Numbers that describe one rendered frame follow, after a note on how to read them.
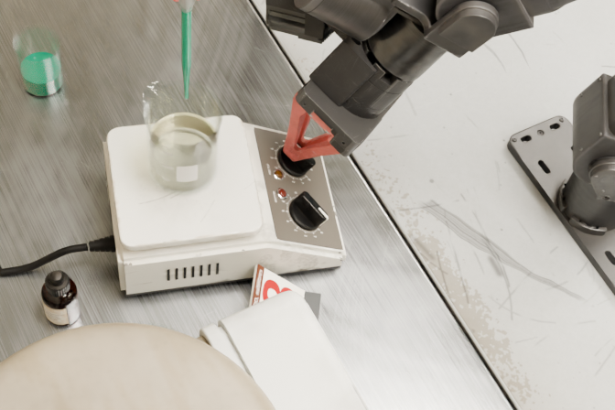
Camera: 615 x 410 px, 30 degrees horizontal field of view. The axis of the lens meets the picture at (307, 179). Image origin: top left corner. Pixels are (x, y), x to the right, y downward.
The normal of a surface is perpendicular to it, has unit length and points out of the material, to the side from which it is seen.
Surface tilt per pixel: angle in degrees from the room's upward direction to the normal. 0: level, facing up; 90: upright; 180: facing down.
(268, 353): 0
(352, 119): 29
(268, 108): 0
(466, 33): 90
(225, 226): 0
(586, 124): 71
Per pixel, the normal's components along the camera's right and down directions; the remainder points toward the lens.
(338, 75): -0.43, 0.49
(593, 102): -0.91, -0.32
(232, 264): 0.19, 0.84
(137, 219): 0.09, -0.53
